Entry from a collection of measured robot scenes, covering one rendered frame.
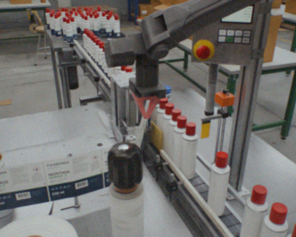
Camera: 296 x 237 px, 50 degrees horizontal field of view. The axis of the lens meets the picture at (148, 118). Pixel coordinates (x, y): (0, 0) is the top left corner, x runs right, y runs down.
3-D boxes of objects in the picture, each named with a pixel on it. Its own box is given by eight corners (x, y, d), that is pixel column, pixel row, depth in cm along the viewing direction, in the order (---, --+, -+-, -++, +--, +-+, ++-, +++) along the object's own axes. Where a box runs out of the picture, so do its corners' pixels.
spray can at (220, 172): (203, 208, 97) (208, 151, 87) (217, 203, 99) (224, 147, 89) (212, 219, 93) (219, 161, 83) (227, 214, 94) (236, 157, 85)
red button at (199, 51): (197, 43, 89) (196, 45, 86) (211, 43, 88) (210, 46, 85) (196, 56, 90) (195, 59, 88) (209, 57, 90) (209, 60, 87)
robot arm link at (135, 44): (172, 48, 67) (161, 13, 69) (119, 54, 63) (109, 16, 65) (155, 73, 78) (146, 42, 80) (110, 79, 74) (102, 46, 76)
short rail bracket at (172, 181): (165, 201, 106) (166, 172, 101) (173, 199, 107) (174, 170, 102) (169, 208, 104) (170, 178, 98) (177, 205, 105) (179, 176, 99)
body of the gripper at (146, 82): (142, 99, 75) (142, 69, 72) (128, 84, 83) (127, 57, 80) (167, 96, 77) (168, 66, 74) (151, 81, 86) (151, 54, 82)
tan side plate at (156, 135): (150, 140, 128) (150, 121, 124) (151, 140, 129) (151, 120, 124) (160, 153, 120) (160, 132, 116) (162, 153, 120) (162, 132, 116)
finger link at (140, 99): (137, 124, 81) (137, 90, 77) (128, 113, 87) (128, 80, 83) (162, 120, 83) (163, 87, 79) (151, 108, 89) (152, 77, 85)
